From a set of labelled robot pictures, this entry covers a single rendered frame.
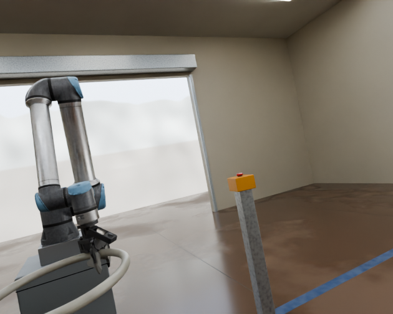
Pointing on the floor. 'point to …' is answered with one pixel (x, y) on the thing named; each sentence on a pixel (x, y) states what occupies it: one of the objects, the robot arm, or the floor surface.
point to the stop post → (252, 242)
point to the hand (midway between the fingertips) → (105, 267)
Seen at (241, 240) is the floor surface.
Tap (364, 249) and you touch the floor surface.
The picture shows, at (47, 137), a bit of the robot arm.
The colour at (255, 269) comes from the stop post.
